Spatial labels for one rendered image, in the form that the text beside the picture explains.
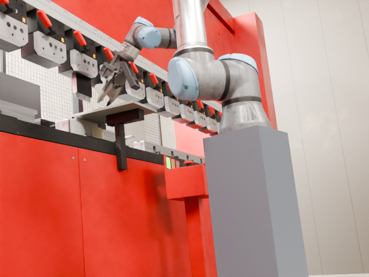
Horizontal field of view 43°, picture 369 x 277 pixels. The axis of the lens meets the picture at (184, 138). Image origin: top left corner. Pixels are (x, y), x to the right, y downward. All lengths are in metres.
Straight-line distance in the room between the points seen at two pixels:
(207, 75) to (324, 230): 3.80
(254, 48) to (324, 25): 1.38
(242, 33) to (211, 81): 2.82
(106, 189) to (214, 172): 0.51
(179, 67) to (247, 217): 0.43
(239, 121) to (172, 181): 0.66
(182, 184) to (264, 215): 0.71
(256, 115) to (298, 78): 3.89
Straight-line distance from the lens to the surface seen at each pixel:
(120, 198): 1.75
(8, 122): 1.36
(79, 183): 1.55
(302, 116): 5.09
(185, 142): 4.04
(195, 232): 1.92
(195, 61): 1.29
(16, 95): 2.40
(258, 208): 1.22
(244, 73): 1.34
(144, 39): 1.71
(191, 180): 1.86
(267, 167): 1.23
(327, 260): 4.97
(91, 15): 2.07
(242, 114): 1.30
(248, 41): 4.06
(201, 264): 1.92
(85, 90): 1.93
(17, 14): 1.69
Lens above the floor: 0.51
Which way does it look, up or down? 12 degrees up
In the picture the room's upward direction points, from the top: 6 degrees counter-clockwise
